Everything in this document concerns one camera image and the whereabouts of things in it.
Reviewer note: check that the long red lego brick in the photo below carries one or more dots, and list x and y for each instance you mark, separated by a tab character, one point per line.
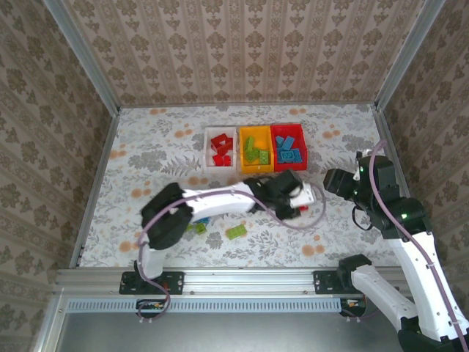
303	208

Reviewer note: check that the aluminium table side rail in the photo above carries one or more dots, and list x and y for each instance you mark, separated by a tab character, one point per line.
384	128
96	183

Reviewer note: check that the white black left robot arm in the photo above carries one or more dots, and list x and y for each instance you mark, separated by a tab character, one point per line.
220	199

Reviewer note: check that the yellow plastic bin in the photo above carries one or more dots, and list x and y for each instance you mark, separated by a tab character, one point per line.
264	137

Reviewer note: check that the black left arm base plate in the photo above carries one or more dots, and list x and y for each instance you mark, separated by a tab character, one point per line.
176	282

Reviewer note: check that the aluminium mounting rail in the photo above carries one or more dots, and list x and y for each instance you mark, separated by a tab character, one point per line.
249	280

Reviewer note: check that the grey metal panel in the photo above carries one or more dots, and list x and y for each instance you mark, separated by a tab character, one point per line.
238	333

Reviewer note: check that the blue lego brick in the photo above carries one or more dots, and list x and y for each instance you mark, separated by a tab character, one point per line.
203	221
287	156
289	142
299	155

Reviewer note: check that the small red lego brick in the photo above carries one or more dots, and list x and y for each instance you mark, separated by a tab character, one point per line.
227	160

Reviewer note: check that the white plastic bin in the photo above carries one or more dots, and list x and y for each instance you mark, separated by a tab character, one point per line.
210	168

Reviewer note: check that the aluminium table end rail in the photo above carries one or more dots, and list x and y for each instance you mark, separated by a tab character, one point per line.
220	105

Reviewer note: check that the red plastic bin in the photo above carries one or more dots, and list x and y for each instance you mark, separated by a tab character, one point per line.
300	133

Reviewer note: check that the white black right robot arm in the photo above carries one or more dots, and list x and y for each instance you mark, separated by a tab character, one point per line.
421	278

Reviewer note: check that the aluminium frame post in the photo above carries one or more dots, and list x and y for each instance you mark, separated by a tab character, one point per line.
408	55
83	55

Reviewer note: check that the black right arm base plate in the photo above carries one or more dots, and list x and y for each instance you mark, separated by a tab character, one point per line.
322	282

